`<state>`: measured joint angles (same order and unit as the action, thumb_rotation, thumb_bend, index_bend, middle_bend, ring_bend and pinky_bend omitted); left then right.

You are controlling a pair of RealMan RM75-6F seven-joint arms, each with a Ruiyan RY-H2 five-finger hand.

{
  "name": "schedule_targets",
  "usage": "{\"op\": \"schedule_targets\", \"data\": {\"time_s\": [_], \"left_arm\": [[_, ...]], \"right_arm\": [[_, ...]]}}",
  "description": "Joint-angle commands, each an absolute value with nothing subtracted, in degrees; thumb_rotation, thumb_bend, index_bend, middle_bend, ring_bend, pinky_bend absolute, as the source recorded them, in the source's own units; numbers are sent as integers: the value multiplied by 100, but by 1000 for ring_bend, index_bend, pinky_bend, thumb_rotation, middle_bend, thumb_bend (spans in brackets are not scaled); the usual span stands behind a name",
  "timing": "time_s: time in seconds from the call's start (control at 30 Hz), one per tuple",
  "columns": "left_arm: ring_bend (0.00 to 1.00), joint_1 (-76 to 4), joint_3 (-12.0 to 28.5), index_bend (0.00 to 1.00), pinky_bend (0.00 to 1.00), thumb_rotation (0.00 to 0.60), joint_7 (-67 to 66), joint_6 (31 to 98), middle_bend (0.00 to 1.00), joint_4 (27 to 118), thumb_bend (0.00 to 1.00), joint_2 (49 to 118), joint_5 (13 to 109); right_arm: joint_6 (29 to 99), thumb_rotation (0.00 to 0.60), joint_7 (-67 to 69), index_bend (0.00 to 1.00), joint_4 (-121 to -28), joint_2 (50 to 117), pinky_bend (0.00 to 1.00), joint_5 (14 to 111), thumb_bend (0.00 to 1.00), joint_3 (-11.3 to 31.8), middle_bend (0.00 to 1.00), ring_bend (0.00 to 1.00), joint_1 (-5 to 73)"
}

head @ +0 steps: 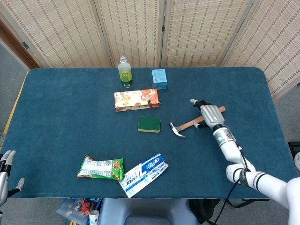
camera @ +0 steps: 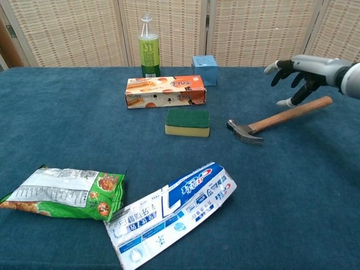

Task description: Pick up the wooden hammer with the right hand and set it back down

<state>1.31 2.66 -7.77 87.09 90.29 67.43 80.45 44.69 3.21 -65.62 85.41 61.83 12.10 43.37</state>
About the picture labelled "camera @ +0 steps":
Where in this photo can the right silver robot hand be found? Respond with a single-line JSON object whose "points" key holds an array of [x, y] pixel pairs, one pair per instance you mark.
{"points": [[317, 70]]}

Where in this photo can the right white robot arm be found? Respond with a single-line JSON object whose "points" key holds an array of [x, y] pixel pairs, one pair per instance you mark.
{"points": [[353, 81]]}

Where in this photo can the green and yellow sponge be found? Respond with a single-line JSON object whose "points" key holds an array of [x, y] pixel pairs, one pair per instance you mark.
{"points": [[187, 119]]}

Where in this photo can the woven folding screen panel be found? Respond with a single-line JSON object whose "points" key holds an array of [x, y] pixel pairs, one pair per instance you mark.
{"points": [[261, 31], [174, 31], [70, 31], [337, 28]]}

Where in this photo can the light blue small box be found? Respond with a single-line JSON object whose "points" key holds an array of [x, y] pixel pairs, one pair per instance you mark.
{"points": [[206, 70]]}

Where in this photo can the black screen hinge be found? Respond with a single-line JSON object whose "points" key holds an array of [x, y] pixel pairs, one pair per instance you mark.
{"points": [[10, 31], [207, 21]]}

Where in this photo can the orange biscuit box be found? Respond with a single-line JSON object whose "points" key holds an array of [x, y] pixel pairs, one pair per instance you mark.
{"points": [[166, 91]]}

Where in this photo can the green drink bottle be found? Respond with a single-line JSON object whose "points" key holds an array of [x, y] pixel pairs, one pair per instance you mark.
{"points": [[149, 53]]}

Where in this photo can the blue white toothpaste box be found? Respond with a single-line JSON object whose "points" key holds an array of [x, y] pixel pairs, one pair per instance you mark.
{"points": [[168, 213]]}

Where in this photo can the blue table cloth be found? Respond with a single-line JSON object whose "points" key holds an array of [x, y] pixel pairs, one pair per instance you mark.
{"points": [[56, 126]]}

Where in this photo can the green snack bag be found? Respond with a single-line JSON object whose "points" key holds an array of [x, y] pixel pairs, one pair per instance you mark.
{"points": [[62, 194]]}

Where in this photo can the brown wooden door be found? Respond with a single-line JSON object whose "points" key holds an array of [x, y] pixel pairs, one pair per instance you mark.
{"points": [[8, 53]]}

